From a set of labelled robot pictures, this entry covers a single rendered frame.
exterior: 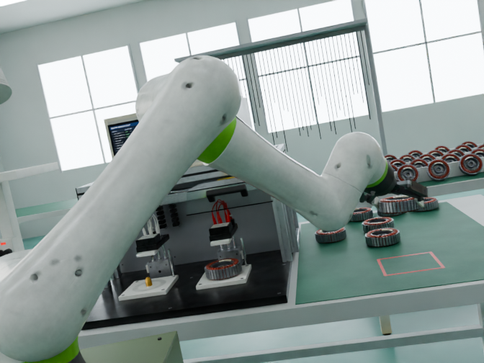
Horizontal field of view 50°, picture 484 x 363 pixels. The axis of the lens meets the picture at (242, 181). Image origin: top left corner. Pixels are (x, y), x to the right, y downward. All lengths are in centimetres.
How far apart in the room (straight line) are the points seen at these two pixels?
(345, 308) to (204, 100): 74
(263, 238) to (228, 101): 107
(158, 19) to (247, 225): 673
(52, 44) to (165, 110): 817
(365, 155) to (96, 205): 62
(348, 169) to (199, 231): 84
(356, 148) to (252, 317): 51
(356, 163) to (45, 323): 71
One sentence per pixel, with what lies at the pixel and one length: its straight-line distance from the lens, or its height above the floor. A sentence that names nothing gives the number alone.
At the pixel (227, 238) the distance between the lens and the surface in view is 162.
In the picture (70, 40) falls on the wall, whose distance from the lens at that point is 881.
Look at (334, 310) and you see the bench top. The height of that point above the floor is 73.
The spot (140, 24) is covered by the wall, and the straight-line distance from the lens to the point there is 842.
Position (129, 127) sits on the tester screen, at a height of 128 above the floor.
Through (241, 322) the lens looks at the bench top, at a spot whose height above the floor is 73.
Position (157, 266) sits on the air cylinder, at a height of 81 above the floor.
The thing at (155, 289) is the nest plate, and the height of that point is 78.
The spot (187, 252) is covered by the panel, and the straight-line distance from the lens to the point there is 188.
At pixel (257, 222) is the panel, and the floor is 87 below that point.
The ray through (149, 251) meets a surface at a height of 88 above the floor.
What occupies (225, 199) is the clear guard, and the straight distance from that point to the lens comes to 141.
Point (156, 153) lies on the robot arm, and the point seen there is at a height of 121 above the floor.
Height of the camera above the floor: 123
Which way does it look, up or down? 6 degrees down
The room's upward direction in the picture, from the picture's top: 11 degrees counter-clockwise
